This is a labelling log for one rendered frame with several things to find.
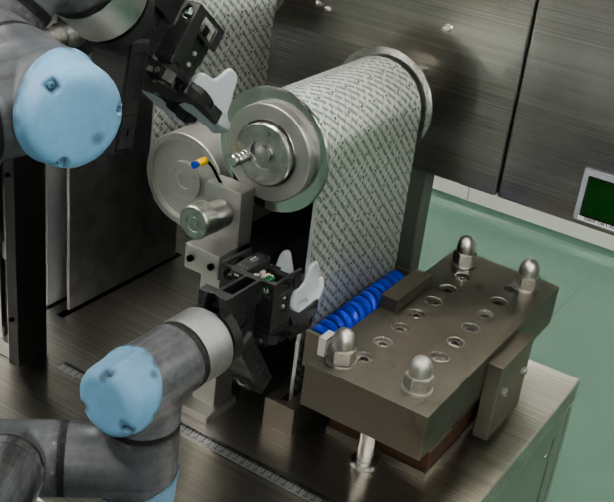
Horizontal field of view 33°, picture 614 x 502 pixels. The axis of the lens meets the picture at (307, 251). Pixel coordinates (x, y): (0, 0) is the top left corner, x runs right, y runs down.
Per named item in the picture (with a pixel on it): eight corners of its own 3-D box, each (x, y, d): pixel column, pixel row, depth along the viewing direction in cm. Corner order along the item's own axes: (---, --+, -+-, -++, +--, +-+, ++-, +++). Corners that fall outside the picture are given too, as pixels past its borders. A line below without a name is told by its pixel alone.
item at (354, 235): (296, 340, 124) (313, 201, 116) (390, 272, 143) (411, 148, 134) (299, 342, 124) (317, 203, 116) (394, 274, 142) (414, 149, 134)
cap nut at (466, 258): (446, 264, 144) (451, 235, 142) (457, 255, 147) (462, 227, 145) (468, 273, 143) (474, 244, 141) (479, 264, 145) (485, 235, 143)
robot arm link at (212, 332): (208, 400, 103) (147, 369, 106) (236, 380, 106) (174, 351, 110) (213, 337, 99) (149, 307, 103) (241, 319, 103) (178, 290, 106)
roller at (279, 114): (221, 183, 120) (229, 90, 115) (337, 129, 140) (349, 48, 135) (302, 215, 115) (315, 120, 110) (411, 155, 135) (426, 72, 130)
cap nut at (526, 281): (507, 287, 140) (514, 258, 138) (517, 278, 143) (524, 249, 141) (532, 297, 138) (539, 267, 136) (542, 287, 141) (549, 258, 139)
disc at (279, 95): (215, 188, 123) (225, 70, 116) (217, 187, 123) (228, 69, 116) (318, 230, 116) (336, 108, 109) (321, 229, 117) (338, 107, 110)
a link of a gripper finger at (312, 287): (346, 251, 119) (301, 279, 112) (340, 296, 122) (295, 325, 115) (324, 243, 121) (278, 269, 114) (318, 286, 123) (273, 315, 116)
